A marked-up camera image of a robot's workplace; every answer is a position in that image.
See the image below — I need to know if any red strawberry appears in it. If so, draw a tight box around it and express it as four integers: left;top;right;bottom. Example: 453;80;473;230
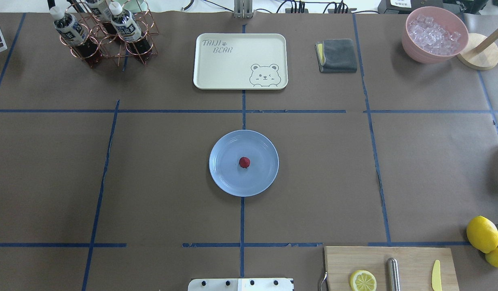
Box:
238;157;251;168

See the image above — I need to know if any blue round plate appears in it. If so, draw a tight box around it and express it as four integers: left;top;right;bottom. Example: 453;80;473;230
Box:
209;130;280;197

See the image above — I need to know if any cream bear tray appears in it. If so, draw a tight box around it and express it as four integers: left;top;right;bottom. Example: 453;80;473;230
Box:
192;33;289;90

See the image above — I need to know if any grey folded cloth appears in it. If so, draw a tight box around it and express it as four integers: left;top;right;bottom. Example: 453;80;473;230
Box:
315;39;357;73

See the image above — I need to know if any lemon half slice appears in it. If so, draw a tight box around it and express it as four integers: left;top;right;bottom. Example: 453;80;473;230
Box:
349;270;377;291

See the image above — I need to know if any steel cylinder tool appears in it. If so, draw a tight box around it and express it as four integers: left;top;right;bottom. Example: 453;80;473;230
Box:
386;257;401;291

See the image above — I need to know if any wooden cutting board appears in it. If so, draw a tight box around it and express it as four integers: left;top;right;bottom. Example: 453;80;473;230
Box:
324;246;459;291

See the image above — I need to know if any tea bottle white cap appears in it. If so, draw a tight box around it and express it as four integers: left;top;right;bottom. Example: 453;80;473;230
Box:
49;6;101;67

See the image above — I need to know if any pink bowl with ice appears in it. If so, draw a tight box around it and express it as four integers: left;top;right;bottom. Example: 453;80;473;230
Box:
402;6;468;64

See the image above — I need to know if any yellow plastic knife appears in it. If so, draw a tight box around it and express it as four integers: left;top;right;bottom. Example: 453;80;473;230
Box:
431;259;442;291

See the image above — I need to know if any whole yellow lemon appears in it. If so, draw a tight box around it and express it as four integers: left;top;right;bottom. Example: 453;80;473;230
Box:
466;215;498;254

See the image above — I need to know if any wooden round stand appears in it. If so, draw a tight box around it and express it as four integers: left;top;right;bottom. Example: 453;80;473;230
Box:
457;28;498;70

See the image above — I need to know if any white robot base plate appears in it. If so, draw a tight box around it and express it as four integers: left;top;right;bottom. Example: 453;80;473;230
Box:
188;278;295;291

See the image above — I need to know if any copper wire bottle rack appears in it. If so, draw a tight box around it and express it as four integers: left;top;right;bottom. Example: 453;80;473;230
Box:
48;0;159;64

